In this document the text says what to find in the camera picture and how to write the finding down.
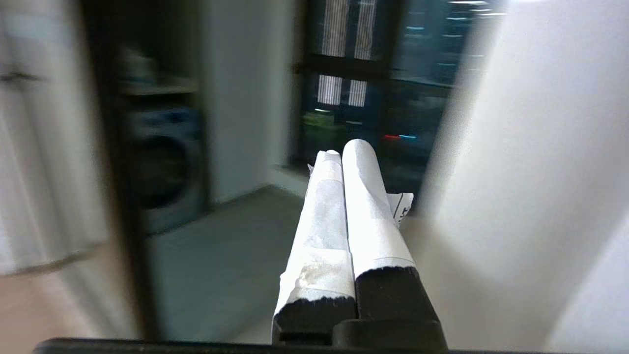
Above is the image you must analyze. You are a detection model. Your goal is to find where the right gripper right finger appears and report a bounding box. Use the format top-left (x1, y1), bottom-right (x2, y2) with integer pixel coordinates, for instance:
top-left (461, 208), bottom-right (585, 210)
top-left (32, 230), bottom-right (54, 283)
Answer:
top-left (342, 139), bottom-right (448, 351)

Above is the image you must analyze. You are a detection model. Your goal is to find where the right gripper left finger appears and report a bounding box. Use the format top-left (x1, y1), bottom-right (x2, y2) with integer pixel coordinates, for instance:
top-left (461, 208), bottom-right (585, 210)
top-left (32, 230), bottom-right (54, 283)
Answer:
top-left (272, 150), bottom-right (356, 345)

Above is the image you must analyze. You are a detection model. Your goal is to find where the grey washing machine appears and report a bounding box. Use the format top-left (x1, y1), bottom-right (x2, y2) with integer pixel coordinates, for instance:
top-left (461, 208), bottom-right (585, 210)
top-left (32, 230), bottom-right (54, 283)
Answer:
top-left (123, 106), bottom-right (208, 236)

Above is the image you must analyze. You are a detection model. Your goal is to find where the white curtain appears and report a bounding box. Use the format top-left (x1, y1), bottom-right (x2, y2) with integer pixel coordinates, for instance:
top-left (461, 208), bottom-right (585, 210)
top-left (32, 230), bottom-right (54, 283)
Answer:
top-left (0, 0), bottom-right (111, 277)
top-left (417, 0), bottom-right (629, 353)

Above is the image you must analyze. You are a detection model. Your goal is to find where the black balcony door frame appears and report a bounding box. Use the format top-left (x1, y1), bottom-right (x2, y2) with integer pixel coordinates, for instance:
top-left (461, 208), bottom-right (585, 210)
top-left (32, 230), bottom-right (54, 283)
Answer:
top-left (79, 0), bottom-right (163, 342)

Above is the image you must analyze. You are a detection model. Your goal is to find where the black balcony window frame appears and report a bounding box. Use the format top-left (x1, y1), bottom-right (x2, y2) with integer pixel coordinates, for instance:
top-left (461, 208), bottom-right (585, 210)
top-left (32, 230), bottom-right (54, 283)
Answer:
top-left (293, 0), bottom-right (497, 207)

